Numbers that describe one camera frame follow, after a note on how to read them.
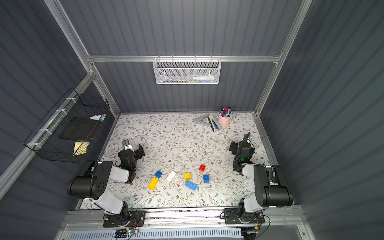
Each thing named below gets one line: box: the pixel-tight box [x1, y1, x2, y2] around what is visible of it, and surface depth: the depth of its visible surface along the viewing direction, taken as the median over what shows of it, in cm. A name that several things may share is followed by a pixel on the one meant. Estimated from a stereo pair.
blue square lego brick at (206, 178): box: [203, 174, 210, 183], surface depth 86 cm
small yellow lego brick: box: [184, 172, 191, 181], surface depth 87 cm
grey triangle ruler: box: [192, 114, 211, 126], surface depth 118 cm
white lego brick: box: [165, 170, 177, 182], surface depth 88 cm
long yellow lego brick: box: [148, 177, 159, 190], surface depth 86 cm
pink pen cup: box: [218, 107, 232, 129], surface depth 107 cm
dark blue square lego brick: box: [154, 170, 163, 179], surface depth 89 cm
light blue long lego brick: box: [185, 180, 198, 191], surface depth 85 cm
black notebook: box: [58, 116, 102, 141], surface depth 77 cm
